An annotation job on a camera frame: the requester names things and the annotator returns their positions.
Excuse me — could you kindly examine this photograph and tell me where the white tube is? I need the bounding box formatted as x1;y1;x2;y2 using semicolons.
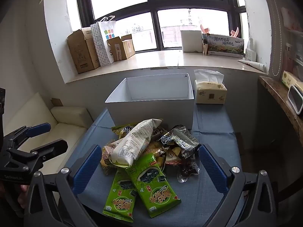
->
237;59;266;71

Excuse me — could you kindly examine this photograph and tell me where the silver dark snack packet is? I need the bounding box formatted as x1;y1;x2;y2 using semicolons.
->
169;126;200;159

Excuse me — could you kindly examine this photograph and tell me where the pile of mixed snack packets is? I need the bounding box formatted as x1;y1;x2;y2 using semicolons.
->
101;123;201;176

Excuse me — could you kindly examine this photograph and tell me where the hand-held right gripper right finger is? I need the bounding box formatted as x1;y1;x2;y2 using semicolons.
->
198;144;278;227

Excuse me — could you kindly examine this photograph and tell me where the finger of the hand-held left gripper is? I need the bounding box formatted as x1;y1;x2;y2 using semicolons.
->
3;122;51;148
24;139;69;167

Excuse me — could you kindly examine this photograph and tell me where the dark window frame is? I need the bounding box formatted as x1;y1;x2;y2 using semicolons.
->
74;0;249;52

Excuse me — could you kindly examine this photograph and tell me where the clear packet of dark fruit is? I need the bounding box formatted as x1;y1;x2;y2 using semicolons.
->
177;158;200;183

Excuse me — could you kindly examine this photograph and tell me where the dotted white paper bag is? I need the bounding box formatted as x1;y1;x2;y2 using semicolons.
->
90;15;117;67

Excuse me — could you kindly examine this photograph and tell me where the white leather sofa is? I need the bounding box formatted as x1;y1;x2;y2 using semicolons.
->
3;92;94;178

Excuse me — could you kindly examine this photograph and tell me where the landscape printed carton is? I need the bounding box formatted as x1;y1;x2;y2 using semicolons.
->
202;33;245;58

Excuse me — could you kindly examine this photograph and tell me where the white printed snack bag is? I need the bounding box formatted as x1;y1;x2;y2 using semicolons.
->
111;118;164;169

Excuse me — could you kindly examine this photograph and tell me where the yellow green tissue box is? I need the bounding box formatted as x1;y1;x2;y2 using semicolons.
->
280;70;301;89

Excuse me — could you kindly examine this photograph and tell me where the person's left hand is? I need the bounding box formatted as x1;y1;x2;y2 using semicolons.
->
18;183;30;210

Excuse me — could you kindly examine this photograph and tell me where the soft tissue pack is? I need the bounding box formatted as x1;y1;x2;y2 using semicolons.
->
194;69;228;105

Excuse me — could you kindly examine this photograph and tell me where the plain white box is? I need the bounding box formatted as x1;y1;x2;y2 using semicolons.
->
180;30;204;52

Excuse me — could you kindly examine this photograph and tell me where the white storage box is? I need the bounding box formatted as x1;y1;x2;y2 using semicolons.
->
105;73;195;129

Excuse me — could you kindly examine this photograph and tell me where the wooden side shelf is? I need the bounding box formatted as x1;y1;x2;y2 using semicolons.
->
258;76;303;145

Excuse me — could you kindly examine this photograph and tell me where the tall brown cardboard box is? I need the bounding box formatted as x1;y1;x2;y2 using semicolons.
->
67;27;101;74

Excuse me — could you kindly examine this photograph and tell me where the white plastic bottle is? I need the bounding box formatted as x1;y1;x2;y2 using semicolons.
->
245;38;257;62

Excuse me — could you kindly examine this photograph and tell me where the open brown cardboard box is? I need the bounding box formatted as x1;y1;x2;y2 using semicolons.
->
107;33;136;61

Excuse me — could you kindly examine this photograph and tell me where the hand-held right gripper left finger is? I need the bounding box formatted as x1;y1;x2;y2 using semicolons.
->
24;144;112;227

